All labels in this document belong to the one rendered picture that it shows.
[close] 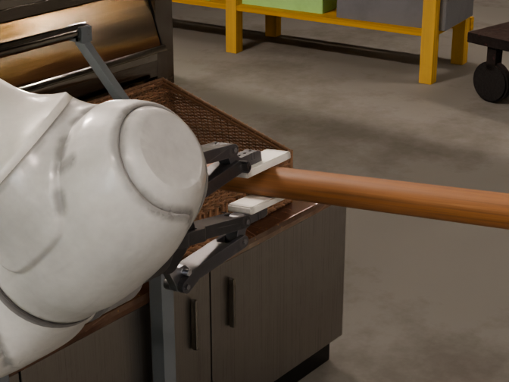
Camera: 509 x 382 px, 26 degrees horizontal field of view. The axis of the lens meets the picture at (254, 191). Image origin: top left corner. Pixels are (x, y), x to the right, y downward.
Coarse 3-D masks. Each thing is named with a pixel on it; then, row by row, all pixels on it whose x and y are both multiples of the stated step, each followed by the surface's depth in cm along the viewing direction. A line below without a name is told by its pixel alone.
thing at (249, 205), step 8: (240, 200) 107; (248, 200) 107; (256, 200) 107; (264, 200) 107; (272, 200) 107; (280, 200) 108; (232, 208) 106; (240, 208) 106; (248, 208) 105; (256, 208) 105
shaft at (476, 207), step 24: (288, 168) 106; (240, 192) 109; (264, 192) 106; (288, 192) 104; (312, 192) 103; (336, 192) 101; (360, 192) 99; (384, 192) 98; (408, 192) 96; (432, 192) 95; (456, 192) 94; (480, 192) 93; (432, 216) 95; (456, 216) 94; (480, 216) 92; (504, 216) 91
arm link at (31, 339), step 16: (0, 304) 76; (0, 320) 76; (16, 320) 76; (32, 320) 76; (0, 336) 77; (16, 336) 77; (32, 336) 77; (48, 336) 78; (64, 336) 80; (0, 352) 78; (16, 352) 78; (32, 352) 79; (48, 352) 82; (0, 368) 79; (16, 368) 81
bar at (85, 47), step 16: (48, 32) 235; (64, 32) 238; (80, 32) 241; (0, 48) 225; (16, 48) 228; (32, 48) 232; (80, 48) 243; (96, 64) 241; (112, 80) 241; (112, 96) 241; (160, 288) 249; (160, 304) 250; (160, 320) 252; (160, 336) 254; (160, 352) 256; (160, 368) 257
